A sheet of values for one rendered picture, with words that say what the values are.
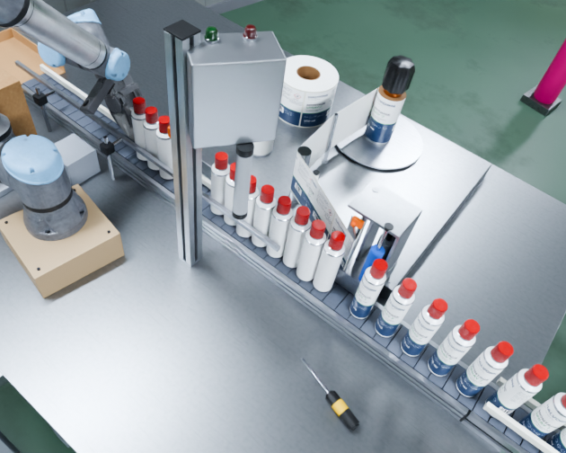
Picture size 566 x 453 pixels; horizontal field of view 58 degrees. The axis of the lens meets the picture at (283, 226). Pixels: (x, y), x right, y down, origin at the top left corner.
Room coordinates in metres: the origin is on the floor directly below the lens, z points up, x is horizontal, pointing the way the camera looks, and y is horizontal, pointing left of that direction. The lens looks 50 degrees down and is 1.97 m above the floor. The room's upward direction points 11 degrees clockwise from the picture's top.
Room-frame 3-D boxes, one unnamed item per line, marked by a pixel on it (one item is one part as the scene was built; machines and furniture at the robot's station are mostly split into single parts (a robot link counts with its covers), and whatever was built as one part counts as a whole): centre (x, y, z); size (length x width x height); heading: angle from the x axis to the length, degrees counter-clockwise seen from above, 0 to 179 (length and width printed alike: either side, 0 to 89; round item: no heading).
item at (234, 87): (0.80, 0.14, 1.38); 0.17 x 0.10 x 0.19; 115
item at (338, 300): (0.93, 0.20, 0.86); 1.65 x 0.08 x 0.04; 60
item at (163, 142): (1.02, 0.36, 0.98); 0.05 x 0.05 x 0.20
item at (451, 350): (0.57, -0.42, 0.98); 0.05 x 0.05 x 0.20
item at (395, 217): (0.80, -0.22, 1.14); 0.14 x 0.11 x 0.01; 60
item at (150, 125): (1.05, 0.40, 0.98); 0.05 x 0.05 x 0.20
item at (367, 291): (0.68, -0.23, 0.98); 0.05 x 0.05 x 0.20
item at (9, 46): (1.43, 1.06, 0.85); 0.30 x 0.26 x 0.04; 60
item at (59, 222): (0.77, 0.58, 0.97); 0.15 x 0.15 x 0.10
